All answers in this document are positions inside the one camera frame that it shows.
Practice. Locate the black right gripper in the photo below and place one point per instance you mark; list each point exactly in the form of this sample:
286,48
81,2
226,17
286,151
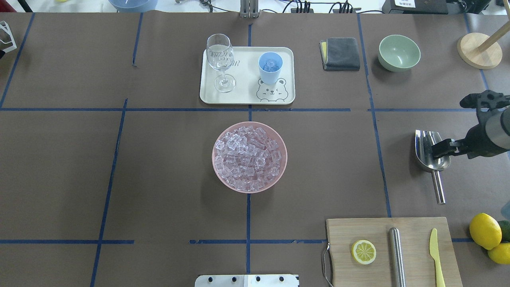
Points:
477,138

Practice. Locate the metal ice scoop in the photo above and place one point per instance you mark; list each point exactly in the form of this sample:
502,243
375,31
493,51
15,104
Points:
424,140

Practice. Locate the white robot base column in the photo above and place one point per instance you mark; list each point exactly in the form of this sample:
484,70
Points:
248,280

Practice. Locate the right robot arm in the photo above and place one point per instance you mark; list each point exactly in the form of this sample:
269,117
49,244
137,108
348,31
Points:
490,137

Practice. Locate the ice cubes in cup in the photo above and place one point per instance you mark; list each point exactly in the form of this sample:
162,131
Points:
271,65

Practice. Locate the blue plastic cup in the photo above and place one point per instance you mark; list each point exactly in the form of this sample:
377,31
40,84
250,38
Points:
266,77

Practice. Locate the pile of clear ice cubes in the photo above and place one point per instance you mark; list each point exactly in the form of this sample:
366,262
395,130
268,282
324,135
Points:
248,157

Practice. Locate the yellow lemon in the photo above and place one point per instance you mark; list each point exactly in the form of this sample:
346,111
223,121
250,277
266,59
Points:
500,254
485,231

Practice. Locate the yellow plastic knife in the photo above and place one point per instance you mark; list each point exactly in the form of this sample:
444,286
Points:
434,253

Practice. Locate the green avocado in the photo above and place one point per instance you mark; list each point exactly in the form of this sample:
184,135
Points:
505,229

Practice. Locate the wooden paper towel stand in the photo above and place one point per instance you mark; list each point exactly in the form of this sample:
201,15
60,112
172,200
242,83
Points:
480,50

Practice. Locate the green bowl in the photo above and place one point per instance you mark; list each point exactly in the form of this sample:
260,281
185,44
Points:
398,53

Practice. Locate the wooden cutting board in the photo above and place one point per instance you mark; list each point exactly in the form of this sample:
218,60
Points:
402,250

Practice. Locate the lemon half slice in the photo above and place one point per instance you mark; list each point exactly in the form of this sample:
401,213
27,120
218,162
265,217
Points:
363,252

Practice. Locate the grey yellow folded cloth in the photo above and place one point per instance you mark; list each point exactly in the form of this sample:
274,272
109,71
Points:
340,54

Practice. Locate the pink bowl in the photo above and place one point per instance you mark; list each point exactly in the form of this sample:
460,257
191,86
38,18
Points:
249,157

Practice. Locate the cream bear tray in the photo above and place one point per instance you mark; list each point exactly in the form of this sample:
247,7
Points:
249,88

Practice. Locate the clear wine glass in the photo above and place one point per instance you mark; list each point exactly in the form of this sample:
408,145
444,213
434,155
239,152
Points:
220,57

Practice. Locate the blue bowl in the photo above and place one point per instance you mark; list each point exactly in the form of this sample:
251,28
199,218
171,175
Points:
135,6

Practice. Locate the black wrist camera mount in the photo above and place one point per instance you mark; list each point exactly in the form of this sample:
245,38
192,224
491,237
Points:
487,103

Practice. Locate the metal knife handle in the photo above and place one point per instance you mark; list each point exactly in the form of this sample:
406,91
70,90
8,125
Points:
397,258

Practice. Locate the aluminium frame post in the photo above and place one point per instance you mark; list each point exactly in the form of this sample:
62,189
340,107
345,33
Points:
249,9

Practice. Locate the white wire cup rack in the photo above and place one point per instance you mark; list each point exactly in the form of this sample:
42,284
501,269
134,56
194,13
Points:
7,41

